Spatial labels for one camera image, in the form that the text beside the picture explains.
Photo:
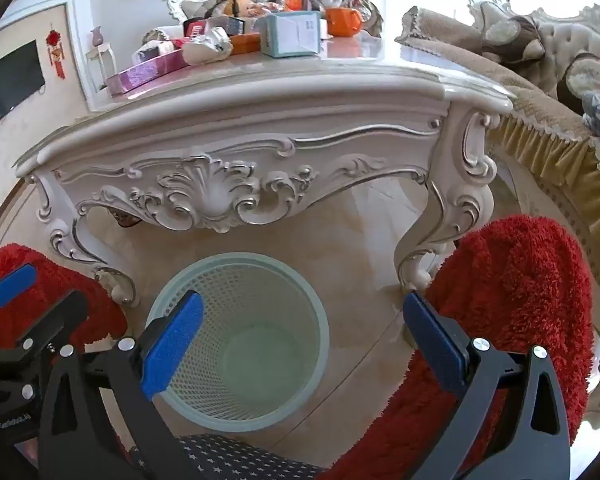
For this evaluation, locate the light green plastic waste basket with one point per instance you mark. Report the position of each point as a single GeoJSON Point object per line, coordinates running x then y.
{"type": "Point", "coordinates": [260, 360]}

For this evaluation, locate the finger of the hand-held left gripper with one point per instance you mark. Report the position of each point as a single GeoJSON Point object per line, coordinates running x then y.
{"type": "Point", "coordinates": [10, 285]}
{"type": "Point", "coordinates": [60, 320]}

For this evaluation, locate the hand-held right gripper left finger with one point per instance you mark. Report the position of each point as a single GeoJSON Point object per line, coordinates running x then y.
{"type": "Point", "coordinates": [172, 345]}

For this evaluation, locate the teal box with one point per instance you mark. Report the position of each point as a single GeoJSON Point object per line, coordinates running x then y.
{"type": "Point", "coordinates": [290, 35]}

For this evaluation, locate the small pink vase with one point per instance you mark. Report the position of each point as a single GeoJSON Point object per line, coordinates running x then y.
{"type": "Point", "coordinates": [97, 37]}

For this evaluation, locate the brown patterned cushion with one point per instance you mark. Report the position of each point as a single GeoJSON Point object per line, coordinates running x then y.
{"type": "Point", "coordinates": [512, 37]}
{"type": "Point", "coordinates": [582, 77]}

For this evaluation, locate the orange mug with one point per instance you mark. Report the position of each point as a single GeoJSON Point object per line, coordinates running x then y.
{"type": "Point", "coordinates": [342, 22]}

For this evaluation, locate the beige covered sofa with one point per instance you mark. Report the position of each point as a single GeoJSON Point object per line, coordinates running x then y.
{"type": "Point", "coordinates": [540, 110]}

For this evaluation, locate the dark red box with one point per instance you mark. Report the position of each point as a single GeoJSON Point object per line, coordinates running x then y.
{"type": "Point", "coordinates": [196, 27]}

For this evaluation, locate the dark star print cloth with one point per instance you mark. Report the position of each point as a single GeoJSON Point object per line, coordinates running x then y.
{"type": "Point", "coordinates": [240, 460]}

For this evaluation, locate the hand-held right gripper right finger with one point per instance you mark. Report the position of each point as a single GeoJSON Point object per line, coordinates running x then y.
{"type": "Point", "coordinates": [432, 345]}

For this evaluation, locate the ornate white table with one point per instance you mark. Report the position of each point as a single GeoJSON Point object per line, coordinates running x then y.
{"type": "Point", "coordinates": [280, 110]}

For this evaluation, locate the flat orange box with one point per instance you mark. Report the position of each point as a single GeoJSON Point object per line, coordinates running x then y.
{"type": "Point", "coordinates": [245, 44]}

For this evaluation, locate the red hanging knot ornament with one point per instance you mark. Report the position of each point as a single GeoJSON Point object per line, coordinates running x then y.
{"type": "Point", "coordinates": [55, 52]}

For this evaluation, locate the flat purple box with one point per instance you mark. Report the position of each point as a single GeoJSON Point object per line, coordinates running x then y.
{"type": "Point", "coordinates": [145, 72]}

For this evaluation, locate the black television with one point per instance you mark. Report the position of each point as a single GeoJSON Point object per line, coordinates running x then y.
{"type": "Point", "coordinates": [5, 90]}

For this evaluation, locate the white plant stand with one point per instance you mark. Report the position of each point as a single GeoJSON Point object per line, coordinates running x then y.
{"type": "Point", "coordinates": [101, 67]}

